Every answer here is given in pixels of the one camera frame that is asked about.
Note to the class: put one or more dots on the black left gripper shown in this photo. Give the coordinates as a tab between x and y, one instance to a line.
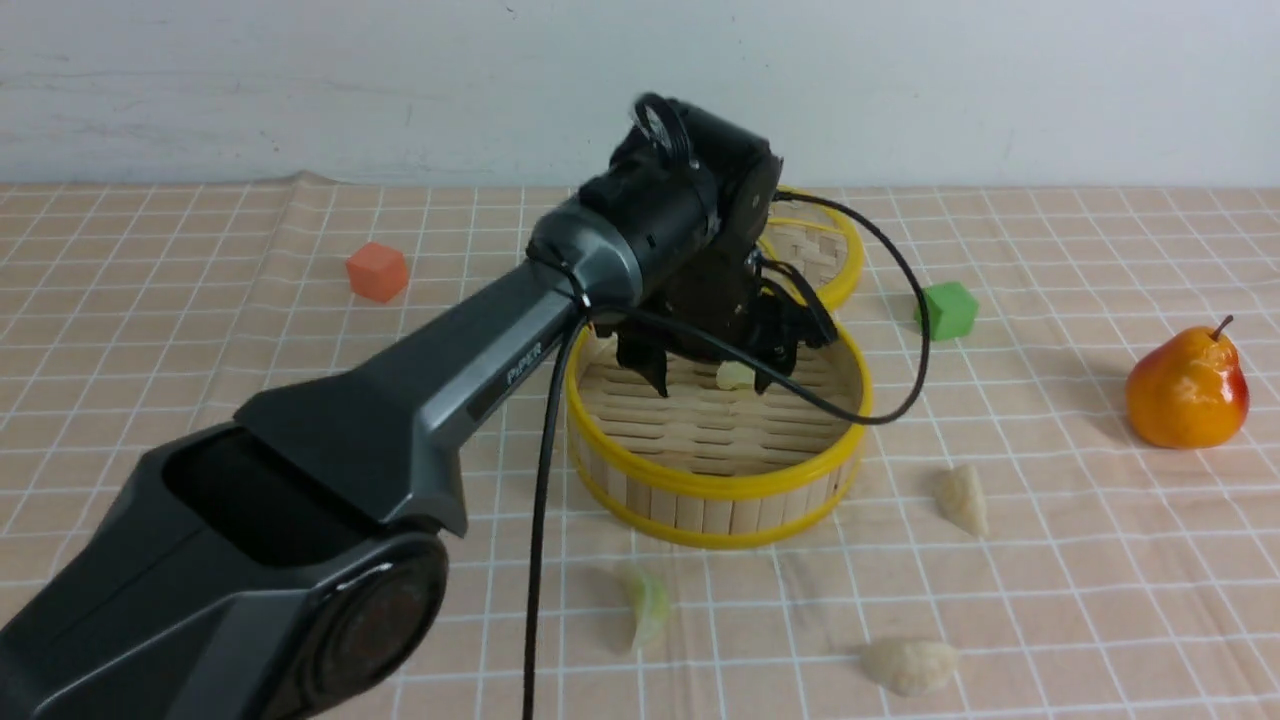
734	294

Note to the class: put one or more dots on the green dumpling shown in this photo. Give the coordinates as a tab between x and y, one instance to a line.
649	602
733	375

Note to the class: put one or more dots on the green dumpling front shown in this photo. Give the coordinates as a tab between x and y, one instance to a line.
649	602

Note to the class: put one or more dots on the white dumpling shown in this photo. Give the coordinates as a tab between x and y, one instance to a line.
961	500
909	667

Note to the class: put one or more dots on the white dumpling front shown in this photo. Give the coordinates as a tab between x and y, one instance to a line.
909	667

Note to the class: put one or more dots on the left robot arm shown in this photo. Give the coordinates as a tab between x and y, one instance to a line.
287	560

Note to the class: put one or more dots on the bamboo steamer tray yellow rim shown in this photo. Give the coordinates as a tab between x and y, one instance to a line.
704	466

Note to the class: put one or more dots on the bamboo steamer lid yellow rim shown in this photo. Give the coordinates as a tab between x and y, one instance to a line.
821	243

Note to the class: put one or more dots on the green foam cube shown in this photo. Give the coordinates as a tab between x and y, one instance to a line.
951	309

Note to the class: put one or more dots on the orange foam cube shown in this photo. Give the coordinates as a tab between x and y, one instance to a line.
377	272

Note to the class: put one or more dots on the beige checkered tablecloth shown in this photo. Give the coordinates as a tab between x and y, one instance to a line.
1119	580

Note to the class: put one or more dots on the orange toy pear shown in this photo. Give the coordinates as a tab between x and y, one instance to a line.
1190	392

